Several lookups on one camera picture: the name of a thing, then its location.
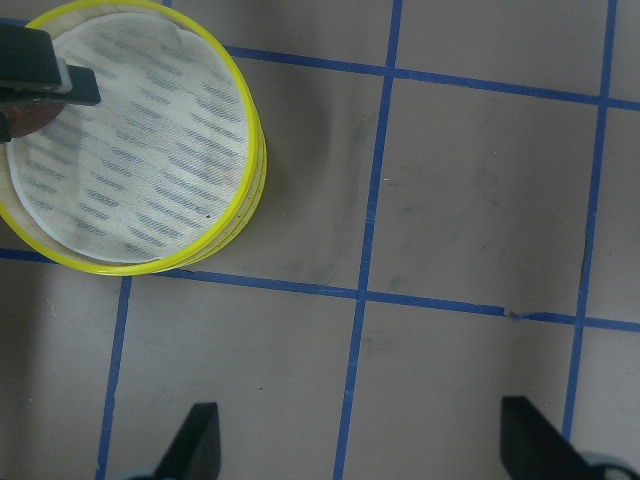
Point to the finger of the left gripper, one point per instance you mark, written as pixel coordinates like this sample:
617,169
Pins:
5,129
32,73

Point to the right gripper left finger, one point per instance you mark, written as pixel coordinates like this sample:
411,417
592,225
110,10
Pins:
195,451

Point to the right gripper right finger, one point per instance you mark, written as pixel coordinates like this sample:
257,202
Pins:
532,449

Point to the brown steamed bun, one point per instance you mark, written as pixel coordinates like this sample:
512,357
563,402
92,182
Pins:
27,119

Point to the yellow rimmed steamer with liner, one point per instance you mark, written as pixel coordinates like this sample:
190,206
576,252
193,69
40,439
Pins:
164,172

